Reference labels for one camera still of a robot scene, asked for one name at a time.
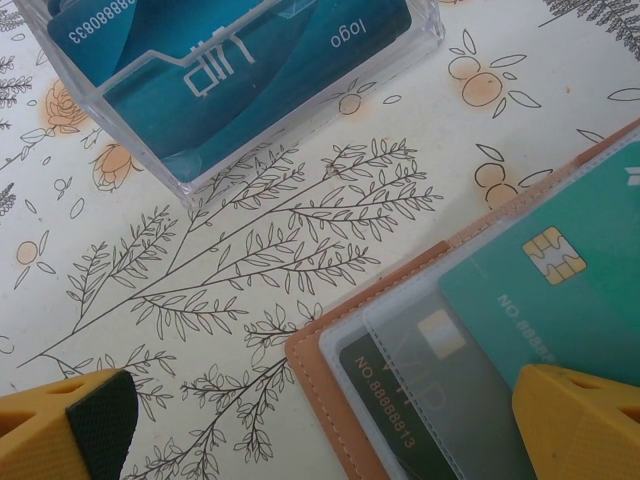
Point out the blue cards in box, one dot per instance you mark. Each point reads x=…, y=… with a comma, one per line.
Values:
x=250, y=100

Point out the black VIP card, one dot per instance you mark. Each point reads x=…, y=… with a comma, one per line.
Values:
x=380, y=400

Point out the green chip card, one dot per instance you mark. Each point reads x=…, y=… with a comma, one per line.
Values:
x=590, y=235

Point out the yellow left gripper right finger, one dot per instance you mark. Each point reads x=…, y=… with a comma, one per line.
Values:
x=585, y=430

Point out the floral printed table mat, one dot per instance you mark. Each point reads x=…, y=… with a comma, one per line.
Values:
x=200, y=280

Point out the tan leather card holder wallet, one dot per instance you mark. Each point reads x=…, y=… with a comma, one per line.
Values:
x=310, y=370

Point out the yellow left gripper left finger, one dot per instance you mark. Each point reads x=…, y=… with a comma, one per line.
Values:
x=40, y=435

